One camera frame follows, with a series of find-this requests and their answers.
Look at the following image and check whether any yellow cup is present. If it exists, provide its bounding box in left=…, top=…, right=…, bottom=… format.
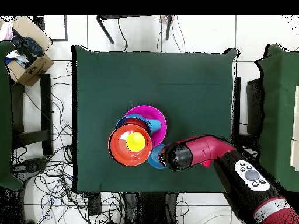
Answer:
left=125, top=131, right=147, bottom=153

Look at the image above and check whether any blue cup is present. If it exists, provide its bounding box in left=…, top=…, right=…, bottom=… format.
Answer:
left=146, top=118, right=162, bottom=137

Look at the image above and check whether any large orange bowl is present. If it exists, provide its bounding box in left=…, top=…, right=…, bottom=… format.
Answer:
left=107, top=123, right=153, bottom=167

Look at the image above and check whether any large pink bowl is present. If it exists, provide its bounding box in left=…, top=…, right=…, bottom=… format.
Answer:
left=124, top=104, right=168, bottom=148

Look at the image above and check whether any large blue bowl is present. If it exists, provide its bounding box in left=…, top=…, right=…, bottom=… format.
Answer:
left=115, top=113, right=153, bottom=135

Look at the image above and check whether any small blue bowl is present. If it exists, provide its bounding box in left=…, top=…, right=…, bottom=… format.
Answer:
left=147, top=143, right=167, bottom=170

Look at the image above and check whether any dark green tablecloth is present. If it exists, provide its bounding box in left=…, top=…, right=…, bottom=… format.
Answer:
left=71, top=44, right=239, bottom=194

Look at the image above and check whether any black power strip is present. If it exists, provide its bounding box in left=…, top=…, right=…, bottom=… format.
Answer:
left=88, top=192, right=102, bottom=216

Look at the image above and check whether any black box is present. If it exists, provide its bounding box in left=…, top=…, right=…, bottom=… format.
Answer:
left=246, top=78, right=265, bottom=136

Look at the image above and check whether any black bench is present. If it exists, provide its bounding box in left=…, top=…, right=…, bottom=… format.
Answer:
left=10, top=73, right=54, bottom=156

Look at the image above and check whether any green cloth covered table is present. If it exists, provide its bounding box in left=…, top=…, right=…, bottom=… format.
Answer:
left=0, top=40, right=24, bottom=191
left=253, top=43, right=299, bottom=193

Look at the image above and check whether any beige board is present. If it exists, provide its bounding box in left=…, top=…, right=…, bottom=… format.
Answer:
left=290, top=85, right=299, bottom=172

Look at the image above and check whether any cardboard box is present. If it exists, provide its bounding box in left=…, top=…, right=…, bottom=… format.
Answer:
left=5, top=15, right=55, bottom=87

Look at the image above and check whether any dark clothes bundle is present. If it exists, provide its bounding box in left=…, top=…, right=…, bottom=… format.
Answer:
left=10, top=29, right=44, bottom=69

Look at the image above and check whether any tangle of floor cables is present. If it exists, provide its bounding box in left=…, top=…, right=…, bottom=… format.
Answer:
left=10, top=60, right=124, bottom=224

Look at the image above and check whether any black pedestal leg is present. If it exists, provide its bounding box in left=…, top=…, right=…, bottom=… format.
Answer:
left=12, top=157, right=48, bottom=180

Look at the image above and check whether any black metal table frame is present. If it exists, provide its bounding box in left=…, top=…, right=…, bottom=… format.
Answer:
left=96, top=14, right=175, bottom=45

